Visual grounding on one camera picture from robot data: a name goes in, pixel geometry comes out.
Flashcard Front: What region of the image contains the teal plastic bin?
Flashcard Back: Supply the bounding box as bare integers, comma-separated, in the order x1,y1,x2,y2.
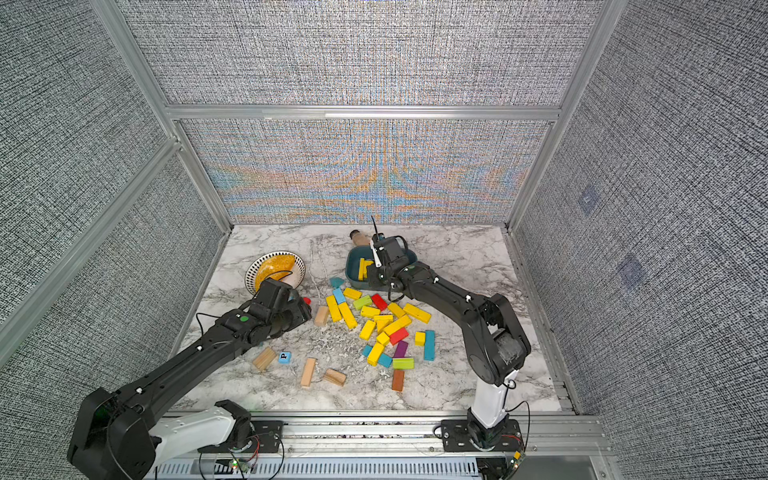
345,246,391,291

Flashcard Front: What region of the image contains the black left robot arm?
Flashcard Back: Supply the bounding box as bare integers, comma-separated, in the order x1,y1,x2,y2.
67,279,311,479

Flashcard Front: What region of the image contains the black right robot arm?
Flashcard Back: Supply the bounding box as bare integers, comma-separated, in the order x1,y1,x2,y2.
369,233,532,450

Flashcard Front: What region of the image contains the patterned white plate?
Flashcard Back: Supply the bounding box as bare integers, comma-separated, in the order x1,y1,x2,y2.
244,251,306,295

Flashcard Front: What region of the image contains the spice jar with black cap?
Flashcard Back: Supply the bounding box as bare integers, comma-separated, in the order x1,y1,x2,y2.
349,229,372,248

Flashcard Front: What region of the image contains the orange sesame bread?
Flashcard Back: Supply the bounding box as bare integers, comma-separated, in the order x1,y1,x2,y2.
253,254,296,290

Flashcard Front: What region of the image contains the natural wood block centre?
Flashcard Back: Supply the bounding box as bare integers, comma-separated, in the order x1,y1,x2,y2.
314,305,330,327

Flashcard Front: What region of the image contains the red long block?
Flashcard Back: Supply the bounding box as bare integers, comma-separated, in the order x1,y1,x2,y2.
371,294,388,311

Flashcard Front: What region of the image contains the natural wood block left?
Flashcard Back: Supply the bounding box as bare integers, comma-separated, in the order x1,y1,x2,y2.
252,347,278,372

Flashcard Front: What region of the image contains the long yellow block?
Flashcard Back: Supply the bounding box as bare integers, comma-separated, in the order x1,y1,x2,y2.
338,302,358,330
326,295,342,322

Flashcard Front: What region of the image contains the light blue flat block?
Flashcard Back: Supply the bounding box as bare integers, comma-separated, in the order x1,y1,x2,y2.
333,288,346,304

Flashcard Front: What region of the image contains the natural wood block front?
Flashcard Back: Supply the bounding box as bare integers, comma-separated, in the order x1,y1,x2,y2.
300,358,317,388

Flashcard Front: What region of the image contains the yellow block right end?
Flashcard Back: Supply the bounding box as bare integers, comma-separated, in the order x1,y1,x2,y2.
403,304,432,324

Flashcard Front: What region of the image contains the red block lower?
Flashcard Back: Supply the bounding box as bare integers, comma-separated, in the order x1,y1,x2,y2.
389,328,409,345

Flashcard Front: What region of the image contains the natural wood arch block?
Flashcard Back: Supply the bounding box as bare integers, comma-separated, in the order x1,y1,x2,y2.
323,369,347,387

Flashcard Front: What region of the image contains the teal long block right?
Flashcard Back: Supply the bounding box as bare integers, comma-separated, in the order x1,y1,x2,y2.
423,330,435,361

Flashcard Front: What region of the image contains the purple block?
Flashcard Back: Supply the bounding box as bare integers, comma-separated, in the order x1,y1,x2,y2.
394,340,409,358

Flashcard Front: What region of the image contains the yellow block front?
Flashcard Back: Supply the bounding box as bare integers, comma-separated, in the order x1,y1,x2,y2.
367,342,385,366

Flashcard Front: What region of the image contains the lime green block front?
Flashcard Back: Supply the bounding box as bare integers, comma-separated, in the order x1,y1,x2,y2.
392,357,415,370

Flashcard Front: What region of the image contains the orange brown block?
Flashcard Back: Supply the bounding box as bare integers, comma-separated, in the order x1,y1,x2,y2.
391,370,405,392

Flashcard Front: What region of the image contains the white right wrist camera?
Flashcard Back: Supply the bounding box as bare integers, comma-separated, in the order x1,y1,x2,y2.
370,238,382,268

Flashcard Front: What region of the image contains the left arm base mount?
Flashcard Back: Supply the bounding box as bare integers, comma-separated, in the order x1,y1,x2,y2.
198,400,284,453

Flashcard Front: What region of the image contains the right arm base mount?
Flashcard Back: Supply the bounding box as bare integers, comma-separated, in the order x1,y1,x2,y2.
439,419,524,452

